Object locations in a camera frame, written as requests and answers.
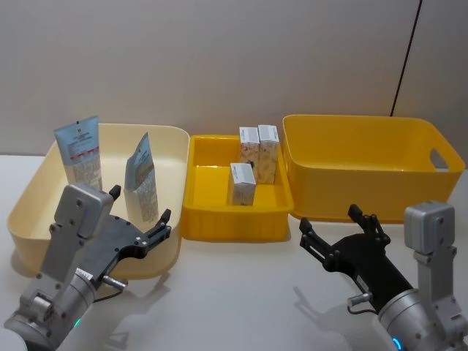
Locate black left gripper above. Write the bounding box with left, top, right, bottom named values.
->
left=74, top=184, right=173, bottom=290

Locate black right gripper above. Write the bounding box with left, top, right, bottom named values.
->
left=298, top=203, right=418, bottom=312

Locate grey patterned cosmetic tube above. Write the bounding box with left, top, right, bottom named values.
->
left=123, top=132, right=160, bottom=224

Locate large yellow plastic bin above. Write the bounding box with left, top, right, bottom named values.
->
left=282, top=113, right=467, bottom=225

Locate cream plastic bin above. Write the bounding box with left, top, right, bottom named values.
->
left=7, top=122, right=191, bottom=281

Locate pale blue cosmetic tube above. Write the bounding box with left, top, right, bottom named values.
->
left=53, top=115, right=104, bottom=192

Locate shallow yellow plastic tray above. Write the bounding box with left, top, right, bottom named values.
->
left=181, top=134, right=295, bottom=243

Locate small white carton box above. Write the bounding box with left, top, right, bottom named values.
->
left=228, top=162, right=257, bottom=207
left=238, top=126, right=262, bottom=170
left=257, top=124, right=282, bottom=185

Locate right gripper cable silver plug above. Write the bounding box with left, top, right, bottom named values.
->
left=346, top=291, right=382, bottom=316

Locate gripper cable silver plug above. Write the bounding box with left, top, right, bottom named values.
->
left=346, top=291, right=382, bottom=316
left=93, top=275, right=129, bottom=304

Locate left gripper cable silver plug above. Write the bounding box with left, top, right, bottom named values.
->
left=93, top=275, right=129, bottom=304

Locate thin black wall cable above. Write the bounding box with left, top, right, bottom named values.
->
left=389, top=0, right=425, bottom=116

